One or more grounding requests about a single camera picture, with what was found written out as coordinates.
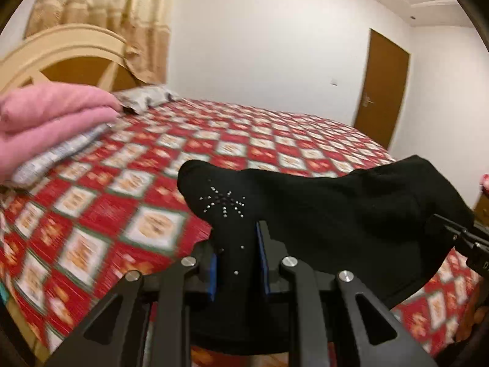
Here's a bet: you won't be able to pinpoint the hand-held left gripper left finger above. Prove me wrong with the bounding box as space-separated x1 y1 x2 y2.
46 243 218 367

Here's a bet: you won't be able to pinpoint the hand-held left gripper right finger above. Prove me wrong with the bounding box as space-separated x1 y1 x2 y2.
255 220 440 367

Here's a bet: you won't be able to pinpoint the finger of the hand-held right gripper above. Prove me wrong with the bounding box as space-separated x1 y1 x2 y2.
433 214 489 251

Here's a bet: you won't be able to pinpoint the black pants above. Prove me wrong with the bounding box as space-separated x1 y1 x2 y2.
178 155 476 356

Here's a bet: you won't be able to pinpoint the wooden furniture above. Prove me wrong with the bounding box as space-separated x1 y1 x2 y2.
474 192 489 222

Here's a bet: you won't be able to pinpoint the red checked bedsheet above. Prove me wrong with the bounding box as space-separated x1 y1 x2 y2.
0 97 482 367

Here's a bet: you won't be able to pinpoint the brown wooden door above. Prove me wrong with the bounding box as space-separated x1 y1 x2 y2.
353 28 411 151

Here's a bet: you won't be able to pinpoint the grey patterned pillow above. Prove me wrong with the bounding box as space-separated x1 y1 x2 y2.
112 84 182 115

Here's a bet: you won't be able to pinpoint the white blue patterned pillow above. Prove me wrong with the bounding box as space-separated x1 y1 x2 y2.
11 122 115 190

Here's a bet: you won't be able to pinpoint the pink folded blanket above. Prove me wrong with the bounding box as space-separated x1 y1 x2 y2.
0 84 123 182

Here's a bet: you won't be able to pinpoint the cream wooden headboard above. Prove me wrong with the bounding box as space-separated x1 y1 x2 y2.
0 25 142 96

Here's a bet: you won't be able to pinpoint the beige curtain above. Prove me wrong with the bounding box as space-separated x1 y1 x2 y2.
25 0 180 87

